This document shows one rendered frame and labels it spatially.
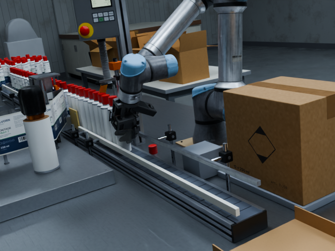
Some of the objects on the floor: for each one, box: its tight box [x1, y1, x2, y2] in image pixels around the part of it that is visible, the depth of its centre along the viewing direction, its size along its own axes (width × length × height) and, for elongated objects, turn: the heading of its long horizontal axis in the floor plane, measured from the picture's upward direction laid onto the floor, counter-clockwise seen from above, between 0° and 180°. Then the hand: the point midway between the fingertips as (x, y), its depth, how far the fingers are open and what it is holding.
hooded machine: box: [3, 18, 45, 61], centre depth 909 cm, size 74×66×145 cm
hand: (129, 139), depth 155 cm, fingers closed, pressing on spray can
